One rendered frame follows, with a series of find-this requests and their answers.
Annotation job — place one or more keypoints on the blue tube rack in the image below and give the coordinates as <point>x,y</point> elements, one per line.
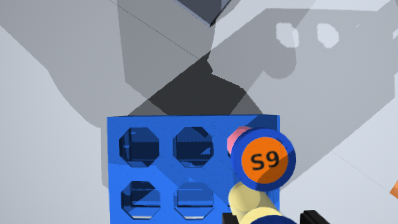
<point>190,172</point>

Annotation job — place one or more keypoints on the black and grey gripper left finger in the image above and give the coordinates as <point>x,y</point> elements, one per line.
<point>229,218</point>

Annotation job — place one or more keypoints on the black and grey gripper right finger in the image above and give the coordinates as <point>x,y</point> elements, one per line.
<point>312,217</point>

